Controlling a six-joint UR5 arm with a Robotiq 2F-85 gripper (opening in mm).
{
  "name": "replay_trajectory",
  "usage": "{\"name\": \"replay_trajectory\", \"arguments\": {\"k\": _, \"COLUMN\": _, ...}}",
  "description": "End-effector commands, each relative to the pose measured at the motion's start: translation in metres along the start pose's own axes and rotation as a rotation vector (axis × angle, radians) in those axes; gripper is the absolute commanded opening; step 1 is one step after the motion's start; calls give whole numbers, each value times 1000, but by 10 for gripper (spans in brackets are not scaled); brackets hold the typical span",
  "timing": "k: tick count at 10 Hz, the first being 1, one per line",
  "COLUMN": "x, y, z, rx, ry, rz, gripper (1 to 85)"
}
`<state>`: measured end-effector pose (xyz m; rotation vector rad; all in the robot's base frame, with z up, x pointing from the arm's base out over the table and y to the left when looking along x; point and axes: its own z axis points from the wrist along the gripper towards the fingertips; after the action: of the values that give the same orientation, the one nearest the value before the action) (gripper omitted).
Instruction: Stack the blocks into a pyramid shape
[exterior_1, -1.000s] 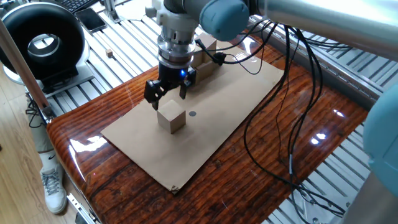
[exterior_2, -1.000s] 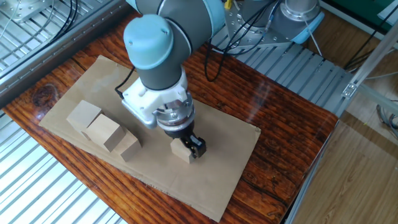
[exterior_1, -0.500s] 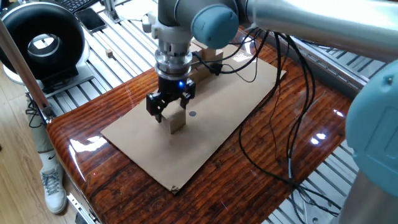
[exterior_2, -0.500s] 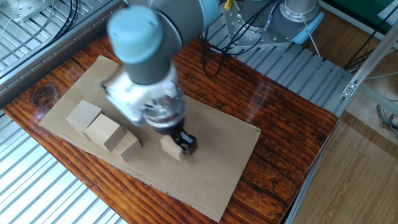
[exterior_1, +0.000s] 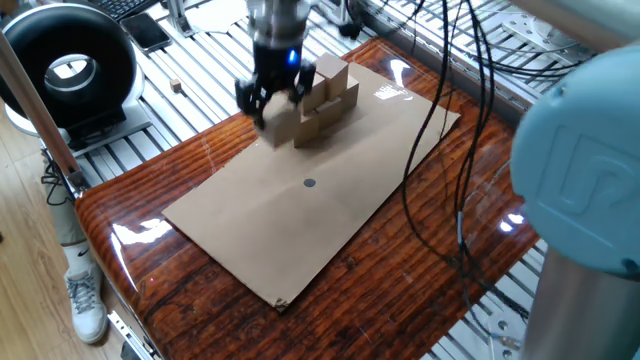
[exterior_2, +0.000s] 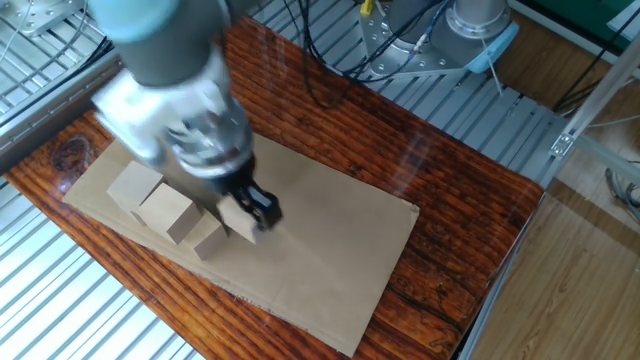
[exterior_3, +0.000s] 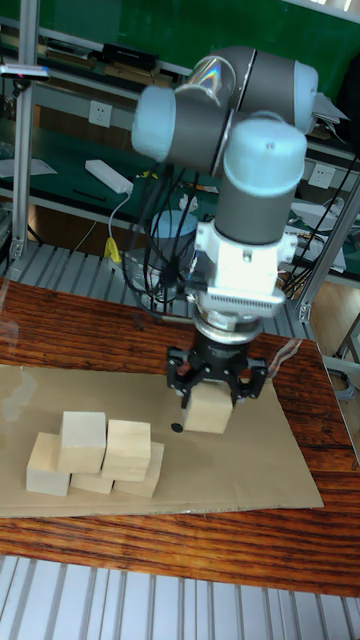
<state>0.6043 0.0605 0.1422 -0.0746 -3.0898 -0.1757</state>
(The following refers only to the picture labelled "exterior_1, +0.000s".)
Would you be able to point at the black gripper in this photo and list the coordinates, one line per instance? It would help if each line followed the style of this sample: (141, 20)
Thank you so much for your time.
(277, 67)

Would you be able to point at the wooden cube block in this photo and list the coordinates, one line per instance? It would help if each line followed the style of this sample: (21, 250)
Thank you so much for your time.
(332, 72)
(331, 114)
(280, 122)
(306, 131)
(351, 95)
(317, 95)

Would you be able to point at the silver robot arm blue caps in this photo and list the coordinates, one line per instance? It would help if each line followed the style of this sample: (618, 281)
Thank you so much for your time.
(575, 160)

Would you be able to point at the black round dot sticker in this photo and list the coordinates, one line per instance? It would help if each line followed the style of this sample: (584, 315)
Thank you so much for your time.
(309, 182)

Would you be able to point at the white paper sheet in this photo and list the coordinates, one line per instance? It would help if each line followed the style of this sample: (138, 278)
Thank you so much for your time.
(220, 15)

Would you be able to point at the tiny wooden cube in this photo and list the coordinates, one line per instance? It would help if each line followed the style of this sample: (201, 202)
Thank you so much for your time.
(175, 86)

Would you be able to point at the black smartphone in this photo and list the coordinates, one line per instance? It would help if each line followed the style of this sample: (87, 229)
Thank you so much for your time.
(146, 32)

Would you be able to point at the brown cardboard sheet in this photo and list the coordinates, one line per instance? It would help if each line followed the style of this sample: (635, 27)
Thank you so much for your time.
(250, 250)

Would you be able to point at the black keyboard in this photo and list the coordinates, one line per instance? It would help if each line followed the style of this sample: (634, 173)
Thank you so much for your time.
(122, 7)

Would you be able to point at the glossy wood-grain board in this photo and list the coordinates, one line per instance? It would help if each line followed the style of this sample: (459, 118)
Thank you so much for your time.
(350, 310)

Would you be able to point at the grey trouser leg white sock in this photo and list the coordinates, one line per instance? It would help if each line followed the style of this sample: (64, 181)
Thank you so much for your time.
(65, 220)

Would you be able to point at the silver perforated mounting plate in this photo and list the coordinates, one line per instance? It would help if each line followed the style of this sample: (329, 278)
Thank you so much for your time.
(530, 27)

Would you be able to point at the white sneaker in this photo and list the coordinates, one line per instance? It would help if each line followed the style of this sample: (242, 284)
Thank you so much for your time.
(86, 307)

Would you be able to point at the short aluminium profile post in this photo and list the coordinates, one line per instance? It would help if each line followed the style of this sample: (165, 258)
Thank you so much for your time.
(177, 17)

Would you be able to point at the brown slanted frame bar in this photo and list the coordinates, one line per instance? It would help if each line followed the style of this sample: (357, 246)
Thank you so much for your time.
(35, 107)

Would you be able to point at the metal drawer rail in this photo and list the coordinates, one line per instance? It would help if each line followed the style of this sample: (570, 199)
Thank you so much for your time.
(127, 337)

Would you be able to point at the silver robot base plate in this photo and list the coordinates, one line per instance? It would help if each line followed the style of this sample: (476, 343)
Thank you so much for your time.
(502, 325)

